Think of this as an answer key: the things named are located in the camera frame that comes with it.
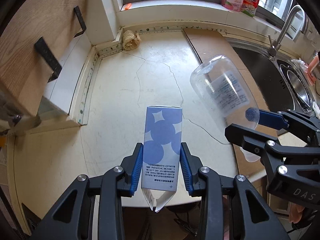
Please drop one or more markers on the brown cardboard sheet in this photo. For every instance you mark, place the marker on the brown cardboard sheet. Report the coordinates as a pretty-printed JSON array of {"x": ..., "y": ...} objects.
[{"x": 207, "y": 44}]

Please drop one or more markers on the steel kitchen faucet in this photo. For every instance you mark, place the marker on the steel kitchen faucet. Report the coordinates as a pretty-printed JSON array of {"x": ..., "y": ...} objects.
[{"x": 275, "y": 45}]

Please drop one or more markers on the black rack bracket rear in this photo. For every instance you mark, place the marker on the black rack bracket rear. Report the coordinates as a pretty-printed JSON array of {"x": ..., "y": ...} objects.
[{"x": 81, "y": 21}]

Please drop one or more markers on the pink cloth by sink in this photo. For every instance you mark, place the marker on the pink cloth by sink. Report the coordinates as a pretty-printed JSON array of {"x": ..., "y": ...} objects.
[{"x": 307, "y": 68}]

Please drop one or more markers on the person right hand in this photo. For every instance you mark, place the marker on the person right hand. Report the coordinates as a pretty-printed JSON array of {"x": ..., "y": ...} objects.
[{"x": 295, "y": 213}]

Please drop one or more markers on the blue white carton box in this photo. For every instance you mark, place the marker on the blue white carton box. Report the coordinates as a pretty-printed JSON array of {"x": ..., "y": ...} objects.
[{"x": 161, "y": 154}]

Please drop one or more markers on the black rack bracket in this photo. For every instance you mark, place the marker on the black rack bracket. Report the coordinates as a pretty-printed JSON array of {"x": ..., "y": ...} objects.
[
  {"x": 42, "y": 48},
  {"x": 81, "y": 21}
]

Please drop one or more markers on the clear plastic bottle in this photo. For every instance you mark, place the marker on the clear plastic bottle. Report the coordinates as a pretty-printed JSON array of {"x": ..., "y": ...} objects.
[{"x": 224, "y": 93}]

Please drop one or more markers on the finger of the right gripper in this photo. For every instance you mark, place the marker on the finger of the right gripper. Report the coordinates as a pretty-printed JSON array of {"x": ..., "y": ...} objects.
[
  {"x": 251, "y": 141},
  {"x": 266, "y": 118}
]

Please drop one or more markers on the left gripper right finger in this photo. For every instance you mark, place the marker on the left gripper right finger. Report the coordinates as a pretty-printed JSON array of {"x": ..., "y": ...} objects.
[{"x": 249, "y": 215}]

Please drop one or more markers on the small orange object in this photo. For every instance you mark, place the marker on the small orange object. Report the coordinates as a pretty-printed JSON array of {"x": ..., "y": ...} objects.
[{"x": 127, "y": 6}]

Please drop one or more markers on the loofah sponge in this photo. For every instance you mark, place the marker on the loofah sponge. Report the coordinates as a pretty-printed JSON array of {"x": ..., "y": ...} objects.
[{"x": 131, "y": 40}]

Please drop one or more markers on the steel kitchen sink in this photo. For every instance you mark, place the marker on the steel kitchen sink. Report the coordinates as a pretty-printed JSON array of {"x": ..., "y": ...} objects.
[{"x": 281, "y": 83}]

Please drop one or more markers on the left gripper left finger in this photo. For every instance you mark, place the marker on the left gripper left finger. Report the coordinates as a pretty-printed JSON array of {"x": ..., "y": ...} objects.
[{"x": 71, "y": 216}]

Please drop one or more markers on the wooden cutting board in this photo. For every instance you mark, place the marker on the wooden cutting board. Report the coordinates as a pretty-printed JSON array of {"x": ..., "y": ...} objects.
[{"x": 31, "y": 44}]

